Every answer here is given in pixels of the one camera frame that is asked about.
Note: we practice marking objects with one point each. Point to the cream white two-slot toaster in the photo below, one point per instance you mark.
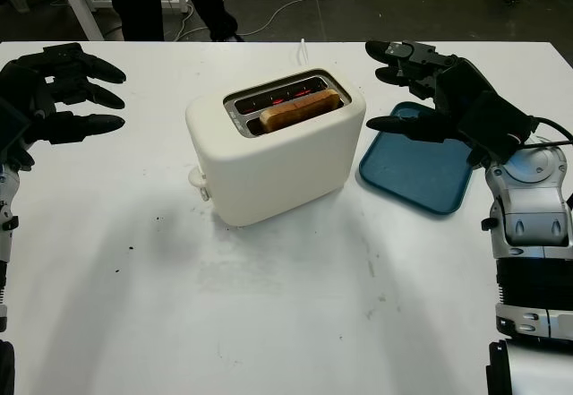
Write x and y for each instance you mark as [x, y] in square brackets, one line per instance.
[268, 175]

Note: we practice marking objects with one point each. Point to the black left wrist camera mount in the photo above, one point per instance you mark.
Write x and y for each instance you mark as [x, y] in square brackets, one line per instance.
[13, 126]

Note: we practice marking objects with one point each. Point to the white desk frame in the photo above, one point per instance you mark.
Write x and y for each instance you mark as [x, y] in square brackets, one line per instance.
[80, 10]

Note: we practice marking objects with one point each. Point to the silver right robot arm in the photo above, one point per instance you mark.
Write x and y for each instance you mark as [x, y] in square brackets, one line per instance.
[532, 207]

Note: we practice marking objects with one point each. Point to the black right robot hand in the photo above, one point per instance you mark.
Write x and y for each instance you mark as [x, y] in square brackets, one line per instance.
[452, 90]

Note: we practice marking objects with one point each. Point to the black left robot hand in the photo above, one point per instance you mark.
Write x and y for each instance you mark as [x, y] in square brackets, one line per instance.
[27, 81]

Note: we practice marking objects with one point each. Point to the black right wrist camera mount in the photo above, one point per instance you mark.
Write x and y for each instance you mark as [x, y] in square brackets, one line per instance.
[492, 122]

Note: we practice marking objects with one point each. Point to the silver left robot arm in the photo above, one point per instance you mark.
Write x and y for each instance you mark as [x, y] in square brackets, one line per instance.
[5, 216]

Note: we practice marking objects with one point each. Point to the browned toast slice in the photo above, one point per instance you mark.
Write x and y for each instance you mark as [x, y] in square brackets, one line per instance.
[295, 110]

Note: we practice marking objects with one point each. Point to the blue plastic tray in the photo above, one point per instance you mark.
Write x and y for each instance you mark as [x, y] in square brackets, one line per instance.
[412, 180]

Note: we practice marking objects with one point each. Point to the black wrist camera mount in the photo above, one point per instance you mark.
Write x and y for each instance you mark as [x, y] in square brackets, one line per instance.
[492, 122]
[13, 126]

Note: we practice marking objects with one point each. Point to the person in black trousers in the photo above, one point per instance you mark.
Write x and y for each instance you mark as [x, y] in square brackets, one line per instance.
[134, 1]

